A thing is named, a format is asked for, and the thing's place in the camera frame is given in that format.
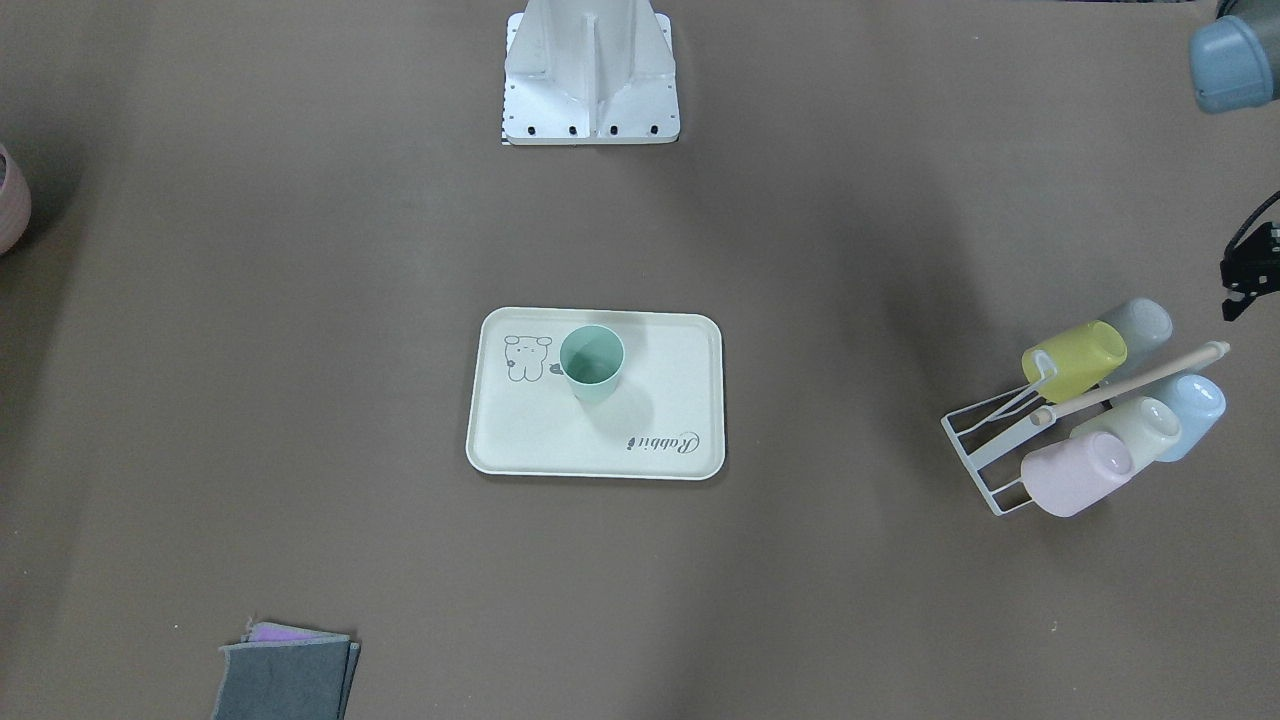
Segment white wire cup rack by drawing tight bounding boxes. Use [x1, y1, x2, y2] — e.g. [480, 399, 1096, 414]
[940, 341, 1231, 516]

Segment yellow plastic cup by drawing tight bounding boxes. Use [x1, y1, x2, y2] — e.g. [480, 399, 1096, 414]
[1021, 320, 1128, 404]

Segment pink plastic cup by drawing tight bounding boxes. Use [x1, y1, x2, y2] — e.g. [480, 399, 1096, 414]
[1020, 430, 1138, 518]

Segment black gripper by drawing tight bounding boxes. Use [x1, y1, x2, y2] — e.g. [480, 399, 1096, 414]
[1220, 222, 1279, 322]

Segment green plastic cup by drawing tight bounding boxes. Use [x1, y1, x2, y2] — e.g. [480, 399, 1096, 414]
[559, 324, 626, 404]

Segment pink ribbed bowl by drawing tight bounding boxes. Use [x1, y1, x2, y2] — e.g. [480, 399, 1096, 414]
[0, 145, 32, 255]

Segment cream white plastic cup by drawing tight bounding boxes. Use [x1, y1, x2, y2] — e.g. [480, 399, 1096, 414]
[1069, 396, 1183, 471]

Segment cream rabbit print tray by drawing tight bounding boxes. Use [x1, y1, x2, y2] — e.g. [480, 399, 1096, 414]
[465, 307, 727, 480]

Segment light blue plastic cup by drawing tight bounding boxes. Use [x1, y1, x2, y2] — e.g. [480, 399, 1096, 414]
[1146, 372, 1228, 462]

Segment grey plastic cup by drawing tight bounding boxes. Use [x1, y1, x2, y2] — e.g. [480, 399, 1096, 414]
[1098, 297, 1174, 360]

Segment grey folded cloth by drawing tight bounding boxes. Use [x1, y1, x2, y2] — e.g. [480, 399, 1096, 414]
[211, 635, 361, 719]

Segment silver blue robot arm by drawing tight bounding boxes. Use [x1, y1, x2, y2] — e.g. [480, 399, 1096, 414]
[1189, 1, 1279, 322]

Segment purple folded cloth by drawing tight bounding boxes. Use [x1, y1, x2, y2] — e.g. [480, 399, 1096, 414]
[241, 621, 351, 646]

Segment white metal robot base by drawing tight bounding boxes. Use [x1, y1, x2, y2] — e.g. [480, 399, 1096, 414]
[500, 1, 682, 146]

